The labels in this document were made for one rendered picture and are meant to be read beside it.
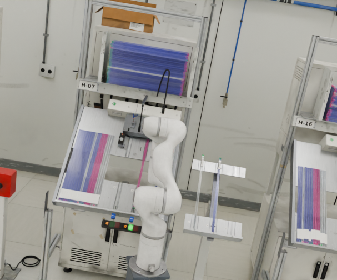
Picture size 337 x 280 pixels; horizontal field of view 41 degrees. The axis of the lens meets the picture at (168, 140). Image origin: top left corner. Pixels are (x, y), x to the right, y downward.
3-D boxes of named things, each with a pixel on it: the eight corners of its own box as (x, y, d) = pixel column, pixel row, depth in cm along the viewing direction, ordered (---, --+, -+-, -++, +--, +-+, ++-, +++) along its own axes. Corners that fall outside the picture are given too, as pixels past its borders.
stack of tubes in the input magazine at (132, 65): (182, 95, 292) (189, 54, 284) (105, 83, 293) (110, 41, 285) (182, 92, 304) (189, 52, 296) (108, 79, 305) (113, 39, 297)
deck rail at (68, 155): (56, 205, 274) (54, 201, 269) (53, 204, 274) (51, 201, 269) (85, 109, 310) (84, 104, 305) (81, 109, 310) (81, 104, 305)
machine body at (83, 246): (153, 290, 320) (167, 212, 302) (56, 273, 321) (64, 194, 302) (160, 243, 382) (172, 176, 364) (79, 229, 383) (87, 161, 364)
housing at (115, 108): (178, 131, 308) (180, 120, 296) (107, 119, 309) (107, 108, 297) (180, 121, 312) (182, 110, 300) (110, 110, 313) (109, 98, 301)
